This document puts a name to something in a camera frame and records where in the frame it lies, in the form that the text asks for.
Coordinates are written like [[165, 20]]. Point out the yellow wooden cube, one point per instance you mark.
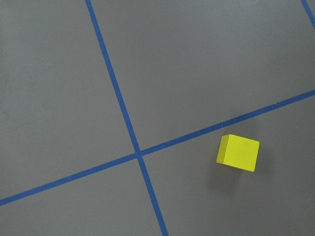
[[238, 152]]

